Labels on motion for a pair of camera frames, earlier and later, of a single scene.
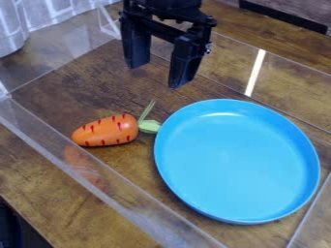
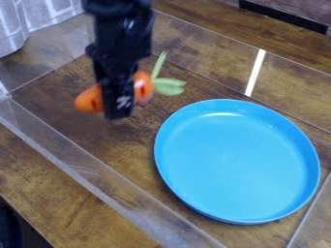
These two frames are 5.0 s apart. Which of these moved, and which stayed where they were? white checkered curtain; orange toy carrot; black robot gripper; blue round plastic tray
Moved: black robot gripper; orange toy carrot
Stayed: blue round plastic tray; white checkered curtain
